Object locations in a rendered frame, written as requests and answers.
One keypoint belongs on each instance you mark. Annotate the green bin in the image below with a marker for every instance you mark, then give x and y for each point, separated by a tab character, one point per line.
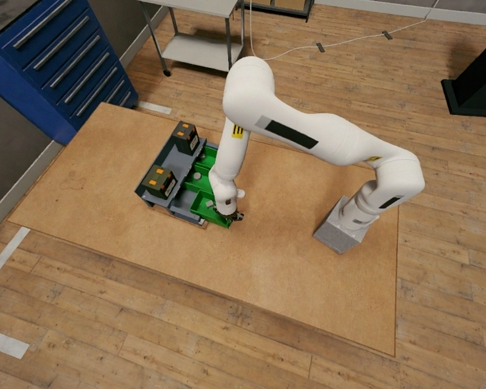
199	208
203	184
210	155

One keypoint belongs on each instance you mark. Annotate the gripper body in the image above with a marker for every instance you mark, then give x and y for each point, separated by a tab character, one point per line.
234	214

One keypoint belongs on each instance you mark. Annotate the grey shelf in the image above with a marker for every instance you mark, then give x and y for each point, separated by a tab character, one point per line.
180	199

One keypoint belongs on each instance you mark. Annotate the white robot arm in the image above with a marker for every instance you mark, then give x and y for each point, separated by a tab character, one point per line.
250	105

